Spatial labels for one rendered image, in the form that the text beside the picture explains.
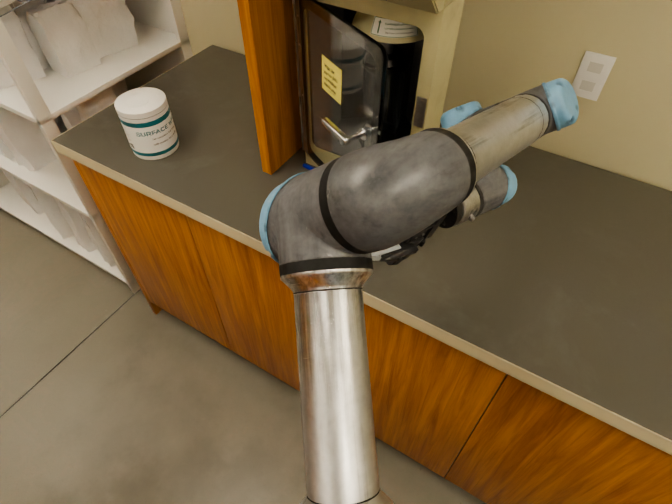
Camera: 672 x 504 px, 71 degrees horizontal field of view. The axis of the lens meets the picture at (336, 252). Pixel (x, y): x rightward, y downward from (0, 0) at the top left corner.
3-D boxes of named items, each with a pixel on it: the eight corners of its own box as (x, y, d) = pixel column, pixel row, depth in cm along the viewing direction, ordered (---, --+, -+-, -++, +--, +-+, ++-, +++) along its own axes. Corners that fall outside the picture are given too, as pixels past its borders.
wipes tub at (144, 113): (156, 128, 139) (140, 81, 128) (189, 142, 135) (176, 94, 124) (122, 151, 132) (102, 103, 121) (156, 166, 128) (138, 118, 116)
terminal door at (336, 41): (307, 150, 124) (297, -13, 94) (373, 219, 107) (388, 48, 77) (304, 151, 124) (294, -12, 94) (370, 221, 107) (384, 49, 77)
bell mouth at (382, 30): (376, 1, 108) (378, -25, 103) (448, 18, 102) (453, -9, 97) (336, 31, 98) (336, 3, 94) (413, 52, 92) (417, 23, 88)
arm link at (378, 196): (389, 134, 40) (568, 58, 72) (310, 169, 48) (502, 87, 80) (436, 254, 42) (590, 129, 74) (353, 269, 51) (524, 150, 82)
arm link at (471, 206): (441, 196, 87) (468, 230, 84) (423, 204, 85) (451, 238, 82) (460, 169, 81) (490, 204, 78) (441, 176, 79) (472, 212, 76)
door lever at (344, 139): (341, 119, 99) (341, 108, 97) (367, 142, 94) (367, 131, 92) (320, 127, 97) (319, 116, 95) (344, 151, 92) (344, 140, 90)
